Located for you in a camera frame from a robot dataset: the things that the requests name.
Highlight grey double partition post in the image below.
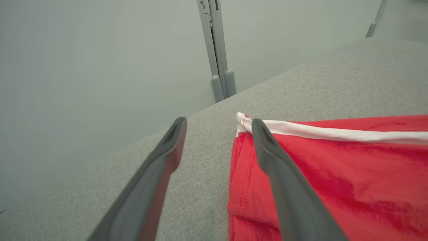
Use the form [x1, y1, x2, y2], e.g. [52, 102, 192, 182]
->
[197, 0, 237, 103]

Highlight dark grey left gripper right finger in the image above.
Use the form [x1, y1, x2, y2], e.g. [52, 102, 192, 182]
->
[252, 118, 348, 241]

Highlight grey metal frame leg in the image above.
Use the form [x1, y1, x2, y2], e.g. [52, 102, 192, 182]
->
[365, 0, 385, 38]

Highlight red shorts with white trim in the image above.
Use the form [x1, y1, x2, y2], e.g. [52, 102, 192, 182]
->
[227, 112, 428, 241]

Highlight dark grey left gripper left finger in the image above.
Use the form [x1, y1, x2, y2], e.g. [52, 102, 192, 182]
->
[87, 117, 187, 241]

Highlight grey fabric sofa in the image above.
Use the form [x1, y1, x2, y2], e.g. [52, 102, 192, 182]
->
[0, 37, 428, 241]

